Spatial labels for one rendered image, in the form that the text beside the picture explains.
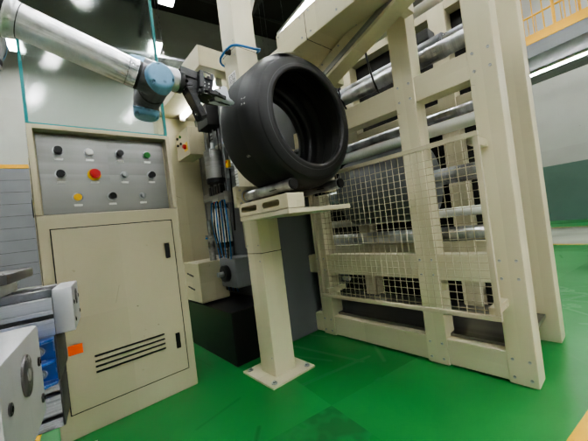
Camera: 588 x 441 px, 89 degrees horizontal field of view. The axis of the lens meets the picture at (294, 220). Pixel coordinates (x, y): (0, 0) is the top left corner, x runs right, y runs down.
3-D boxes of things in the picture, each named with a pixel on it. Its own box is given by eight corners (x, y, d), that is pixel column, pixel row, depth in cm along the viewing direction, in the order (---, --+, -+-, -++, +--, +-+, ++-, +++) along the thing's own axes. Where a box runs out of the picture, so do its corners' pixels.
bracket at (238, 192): (234, 208, 140) (231, 187, 140) (297, 204, 166) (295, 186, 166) (237, 207, 137) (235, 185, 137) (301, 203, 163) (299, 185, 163)
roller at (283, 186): (252, 199, 144) (245, 203, 141) (248, 190, 143) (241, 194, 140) (300, 186, 117) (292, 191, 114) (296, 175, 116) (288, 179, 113)
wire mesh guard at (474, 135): (321, 297, 175) (307, 178, 176) (324, 296, 176) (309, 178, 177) (501, 322, 107) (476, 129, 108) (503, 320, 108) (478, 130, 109)
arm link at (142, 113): (136, 106, 86) (137, 70, 87) (129, 120, 94) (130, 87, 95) (165, 113, 90) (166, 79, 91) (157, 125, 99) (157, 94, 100)
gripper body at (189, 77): (215, 74, 107) (182, 62, 99) (215, 98, 106) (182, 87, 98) (206, 84, 113) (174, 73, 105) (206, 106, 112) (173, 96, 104)
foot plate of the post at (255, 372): (242, 373, 156) (242, 368, 156) (283, 353, 174) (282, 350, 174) (273, 390, 136) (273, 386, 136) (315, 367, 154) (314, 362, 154)
